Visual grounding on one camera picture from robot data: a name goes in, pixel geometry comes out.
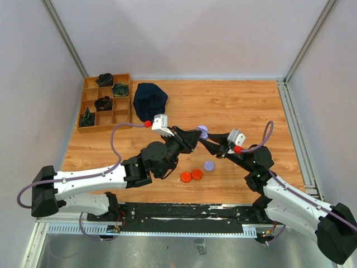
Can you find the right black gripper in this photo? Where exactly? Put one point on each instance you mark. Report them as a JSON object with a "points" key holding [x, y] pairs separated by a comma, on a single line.
{"points": [[219, 148]]}

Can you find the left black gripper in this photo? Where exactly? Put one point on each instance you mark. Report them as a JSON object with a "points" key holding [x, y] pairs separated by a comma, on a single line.
{"points": [[188, 140]]}

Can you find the purple charging case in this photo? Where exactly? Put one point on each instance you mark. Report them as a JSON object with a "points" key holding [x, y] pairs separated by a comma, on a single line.
{"points": [[209, 166], [204, 132]]}

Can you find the orange earbud charging case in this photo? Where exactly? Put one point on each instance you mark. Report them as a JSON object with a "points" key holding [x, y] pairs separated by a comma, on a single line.
{"points": [[186, 177]]}

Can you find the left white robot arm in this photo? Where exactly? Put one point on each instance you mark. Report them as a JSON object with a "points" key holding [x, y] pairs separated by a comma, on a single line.
{"points": [[53, 190]]}

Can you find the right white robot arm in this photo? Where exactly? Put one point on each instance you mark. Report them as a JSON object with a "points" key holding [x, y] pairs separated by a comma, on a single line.
{"points": [[331, 227]]}

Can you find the dark blue cloth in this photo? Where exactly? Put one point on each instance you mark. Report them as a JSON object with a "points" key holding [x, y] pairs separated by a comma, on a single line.
{"points": [[149, 100]]}

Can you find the green patterned rolled belt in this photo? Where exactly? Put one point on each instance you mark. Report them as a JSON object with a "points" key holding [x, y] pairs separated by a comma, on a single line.
{"points": [[120, 90]]}

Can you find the wooden compartment tray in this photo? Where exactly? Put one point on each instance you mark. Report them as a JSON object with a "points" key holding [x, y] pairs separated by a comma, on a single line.
{"points": [[105, 121]]}

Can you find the black rolled belt middle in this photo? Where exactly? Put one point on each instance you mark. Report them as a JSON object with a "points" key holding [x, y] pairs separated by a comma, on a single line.
{"points": [[103, 104]]}

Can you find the black rolled belt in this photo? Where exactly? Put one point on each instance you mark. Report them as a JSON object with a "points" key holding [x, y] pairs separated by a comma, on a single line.
{"points": [[103, 104], [105, 80]]}

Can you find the black rolled belt top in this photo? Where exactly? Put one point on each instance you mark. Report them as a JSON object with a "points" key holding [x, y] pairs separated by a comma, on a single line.
{"points": [[105, 80]]}

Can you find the dark folded belt bottom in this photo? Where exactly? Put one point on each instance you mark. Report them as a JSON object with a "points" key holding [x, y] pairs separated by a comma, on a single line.
{"points": [[87, 119]]}

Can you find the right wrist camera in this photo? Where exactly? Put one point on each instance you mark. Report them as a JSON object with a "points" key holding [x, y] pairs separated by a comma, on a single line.
{"points": [[235, 141]]}

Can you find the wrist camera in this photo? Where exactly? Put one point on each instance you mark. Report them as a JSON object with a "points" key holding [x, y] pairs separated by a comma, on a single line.
{"points": [[160, 125], [235, 141]]}

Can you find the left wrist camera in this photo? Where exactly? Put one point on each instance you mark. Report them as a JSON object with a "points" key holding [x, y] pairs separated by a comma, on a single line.
{"points": [[160, 125]]}

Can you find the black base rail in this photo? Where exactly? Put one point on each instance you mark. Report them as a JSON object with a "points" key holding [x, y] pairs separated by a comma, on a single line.
{"points": [[181, 218]]}

